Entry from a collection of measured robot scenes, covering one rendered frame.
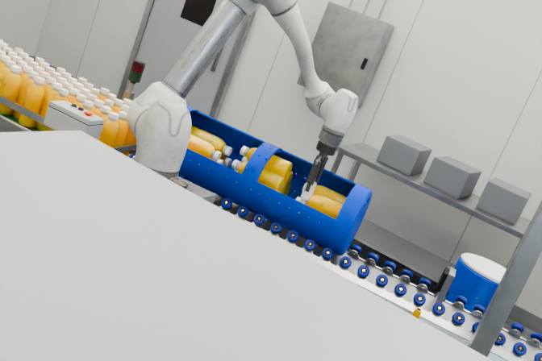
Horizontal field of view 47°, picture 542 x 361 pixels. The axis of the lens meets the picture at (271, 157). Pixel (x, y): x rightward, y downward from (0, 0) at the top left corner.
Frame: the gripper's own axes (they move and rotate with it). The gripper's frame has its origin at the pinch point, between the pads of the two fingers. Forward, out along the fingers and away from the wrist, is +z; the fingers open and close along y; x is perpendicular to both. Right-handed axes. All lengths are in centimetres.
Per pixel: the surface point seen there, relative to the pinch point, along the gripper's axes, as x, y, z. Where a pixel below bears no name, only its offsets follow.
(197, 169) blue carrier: 43.5, -7.6, 10.0
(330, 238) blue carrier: -16.1, -6.7, 11.6
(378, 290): -40.0, -5.3, 21.7
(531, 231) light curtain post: -74, -30, -26
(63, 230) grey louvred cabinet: -10, -175, -30
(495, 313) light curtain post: -76, -30, 2
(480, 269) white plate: -74, 44, 10
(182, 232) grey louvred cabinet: -18, -160, -30
